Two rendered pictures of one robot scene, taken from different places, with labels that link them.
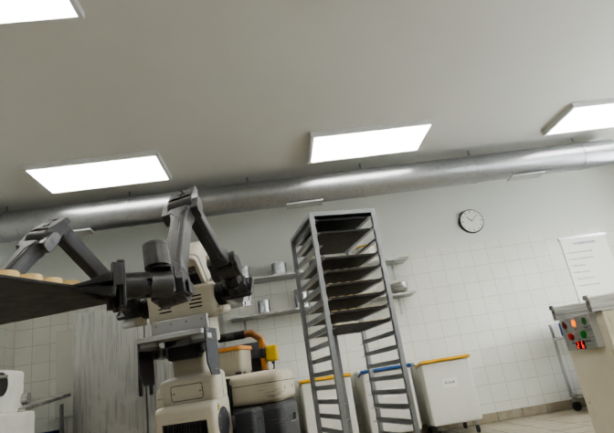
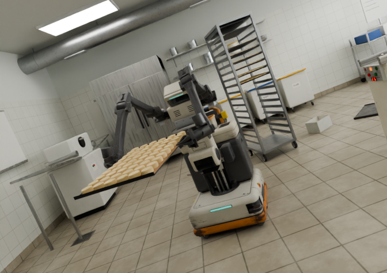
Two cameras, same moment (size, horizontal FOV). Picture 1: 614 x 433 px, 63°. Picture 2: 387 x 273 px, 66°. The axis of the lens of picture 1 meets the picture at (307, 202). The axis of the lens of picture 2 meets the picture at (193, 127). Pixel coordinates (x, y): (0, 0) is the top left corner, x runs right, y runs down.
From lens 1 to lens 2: 0.69 m
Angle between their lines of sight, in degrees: 28
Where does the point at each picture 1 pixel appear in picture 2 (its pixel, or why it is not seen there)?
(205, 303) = not seen: hidden behind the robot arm
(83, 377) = (113, 126)
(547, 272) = (348, 7)
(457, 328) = (296, 53)
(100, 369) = not seen: hidden behind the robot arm
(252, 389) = (222, 135)
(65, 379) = (101, 126)
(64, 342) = (92, 109)
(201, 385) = (204, 143)
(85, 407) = not seen: hidden behind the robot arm
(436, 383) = (289, 87)
